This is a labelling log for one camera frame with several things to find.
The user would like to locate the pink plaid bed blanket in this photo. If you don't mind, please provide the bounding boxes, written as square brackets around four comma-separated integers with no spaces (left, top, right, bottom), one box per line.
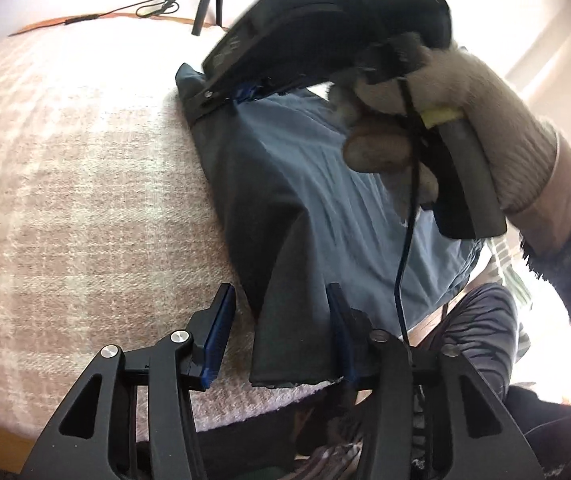
[0,15,346,443]

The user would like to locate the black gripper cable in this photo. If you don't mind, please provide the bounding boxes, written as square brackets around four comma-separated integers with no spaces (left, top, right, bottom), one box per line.
[395,77,425,346]

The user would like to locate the dark green pants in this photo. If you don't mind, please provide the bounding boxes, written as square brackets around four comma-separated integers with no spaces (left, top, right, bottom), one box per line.
[188,90,482,388]

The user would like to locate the right hand beige glove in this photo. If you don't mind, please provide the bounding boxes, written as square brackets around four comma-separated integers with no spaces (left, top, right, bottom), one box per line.
[325,31,563,216]

